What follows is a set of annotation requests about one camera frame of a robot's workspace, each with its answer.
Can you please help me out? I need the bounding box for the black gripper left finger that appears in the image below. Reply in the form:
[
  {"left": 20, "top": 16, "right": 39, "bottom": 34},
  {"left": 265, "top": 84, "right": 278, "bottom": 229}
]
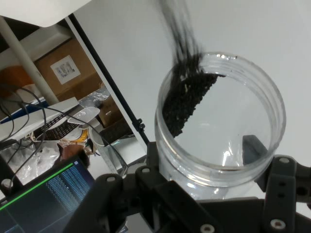
[{"left": 64, "top": 142, "right": 219, "bottom": 233}]

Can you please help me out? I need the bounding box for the laptop screen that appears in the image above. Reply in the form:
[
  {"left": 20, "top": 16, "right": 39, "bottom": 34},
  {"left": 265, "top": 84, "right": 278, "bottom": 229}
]
[{"left": 0, "top": 155, "right": 96, "bottom": 233}]

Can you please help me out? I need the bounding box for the clear plastic jar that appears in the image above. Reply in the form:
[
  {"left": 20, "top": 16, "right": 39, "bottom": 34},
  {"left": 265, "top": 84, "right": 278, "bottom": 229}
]
[{"left": 155, "top": 51, "right": 287, "bottom": 201}]

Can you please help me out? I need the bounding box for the white round post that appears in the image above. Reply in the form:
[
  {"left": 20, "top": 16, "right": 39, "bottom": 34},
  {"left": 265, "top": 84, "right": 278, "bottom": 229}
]
[{"left": 0, "top": 16, "right": 59, "bottom": 104}]

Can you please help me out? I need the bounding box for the cardboard box white label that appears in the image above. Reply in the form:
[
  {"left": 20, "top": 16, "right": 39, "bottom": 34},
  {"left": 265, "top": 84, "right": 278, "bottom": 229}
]
[{"left": 34, "top": 38, "right": 109, "bottom": 104}]

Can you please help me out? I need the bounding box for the clear plastic bag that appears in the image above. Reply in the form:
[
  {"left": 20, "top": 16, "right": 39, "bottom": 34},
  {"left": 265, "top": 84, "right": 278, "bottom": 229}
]
[{"left": 79, "top": 87, "right": 110, "bottom": 109}]

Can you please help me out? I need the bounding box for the black box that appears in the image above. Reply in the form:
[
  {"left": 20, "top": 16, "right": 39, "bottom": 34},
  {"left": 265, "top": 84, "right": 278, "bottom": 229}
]
[{"left": 99, "top": 120, "right": 135, "bottom": 147}]

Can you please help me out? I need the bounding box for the black seeds heap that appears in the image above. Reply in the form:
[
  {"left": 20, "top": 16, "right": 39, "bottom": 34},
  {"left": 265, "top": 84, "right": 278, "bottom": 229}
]
[{"left": 159, "top": 0, "right": 226, "bottom": 138}]

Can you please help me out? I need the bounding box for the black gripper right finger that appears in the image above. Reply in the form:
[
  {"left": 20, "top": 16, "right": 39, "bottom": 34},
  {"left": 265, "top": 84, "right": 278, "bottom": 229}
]
[{"left": 242, "top": 134, "right": 311, "bottom": 233}]

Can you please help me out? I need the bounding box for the black tripod leg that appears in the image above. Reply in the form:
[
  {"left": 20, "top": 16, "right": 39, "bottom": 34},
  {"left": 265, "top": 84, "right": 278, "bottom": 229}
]
[{"left": 69, "top": 13, "right": 151, "bottom": 146}]

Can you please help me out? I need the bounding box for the black desk cable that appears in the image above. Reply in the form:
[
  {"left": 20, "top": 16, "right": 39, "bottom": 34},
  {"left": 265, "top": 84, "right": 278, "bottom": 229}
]
[{"left": 0, "top": 83, "right": 128, "bottom": 175}]

